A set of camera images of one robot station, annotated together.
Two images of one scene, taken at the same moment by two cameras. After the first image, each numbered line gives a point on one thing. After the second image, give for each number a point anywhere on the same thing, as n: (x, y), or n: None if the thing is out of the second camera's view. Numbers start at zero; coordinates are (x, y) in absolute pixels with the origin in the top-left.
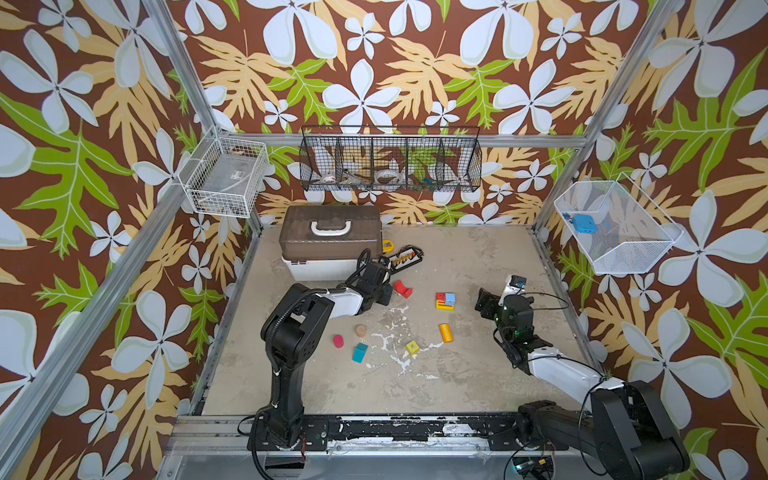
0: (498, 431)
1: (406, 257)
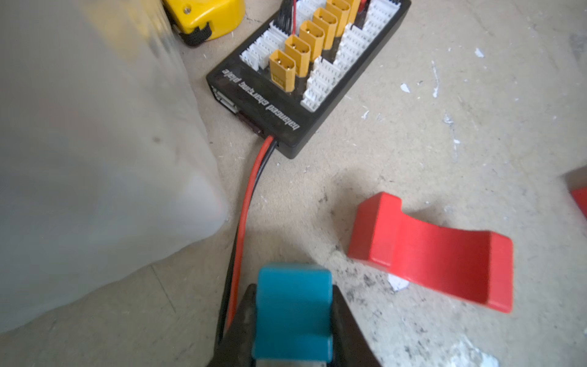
0: None
1: (288, 82)
